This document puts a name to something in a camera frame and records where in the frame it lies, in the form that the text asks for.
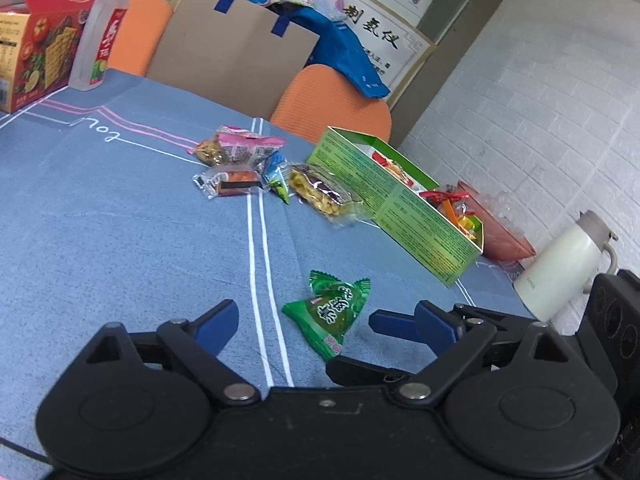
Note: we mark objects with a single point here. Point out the left orange chair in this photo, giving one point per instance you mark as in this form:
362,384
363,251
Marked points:
137,38

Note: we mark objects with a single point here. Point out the right orange chair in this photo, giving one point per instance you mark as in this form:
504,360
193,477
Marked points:
319,97

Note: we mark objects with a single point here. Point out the pink-top clear snack packet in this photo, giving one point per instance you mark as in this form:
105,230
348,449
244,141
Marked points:
236,146

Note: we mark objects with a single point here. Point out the clear orange-top snack packet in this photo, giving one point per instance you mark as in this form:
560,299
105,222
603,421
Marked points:
454,206

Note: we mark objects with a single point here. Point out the red cracker box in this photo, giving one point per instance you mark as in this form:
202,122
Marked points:
39,39

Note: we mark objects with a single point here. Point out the pink glass bowl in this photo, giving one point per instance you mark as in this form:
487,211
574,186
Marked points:
500,244

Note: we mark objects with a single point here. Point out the blue fabric bag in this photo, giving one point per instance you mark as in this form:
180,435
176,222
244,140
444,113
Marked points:
339,48

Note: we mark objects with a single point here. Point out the brown yellow nut packet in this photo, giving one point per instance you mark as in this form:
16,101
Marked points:
322,191

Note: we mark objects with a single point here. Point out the red twist snack bag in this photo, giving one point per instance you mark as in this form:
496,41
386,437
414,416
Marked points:
392,168

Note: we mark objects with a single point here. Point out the white thermos jug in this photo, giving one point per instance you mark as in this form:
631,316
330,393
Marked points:
566,267

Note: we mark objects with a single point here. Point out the brown paper bag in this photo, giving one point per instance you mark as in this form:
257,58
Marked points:
231,52

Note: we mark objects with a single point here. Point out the small green candy packet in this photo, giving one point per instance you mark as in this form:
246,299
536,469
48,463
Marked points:
326,317

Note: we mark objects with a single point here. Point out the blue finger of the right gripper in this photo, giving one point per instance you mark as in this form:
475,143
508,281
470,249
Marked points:
348,372
393,324

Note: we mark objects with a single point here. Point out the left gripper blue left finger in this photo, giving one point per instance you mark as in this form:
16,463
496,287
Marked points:
196,345

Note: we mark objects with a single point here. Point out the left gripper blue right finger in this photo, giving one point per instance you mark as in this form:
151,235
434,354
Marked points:
460,346

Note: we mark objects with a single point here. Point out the white red drink bottle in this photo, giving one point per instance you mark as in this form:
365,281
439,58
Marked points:
96,43

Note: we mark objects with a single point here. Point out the green cardboard box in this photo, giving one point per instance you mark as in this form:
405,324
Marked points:
399,211

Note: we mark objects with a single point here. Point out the orange chair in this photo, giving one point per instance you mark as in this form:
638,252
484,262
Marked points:
137,38
319,97

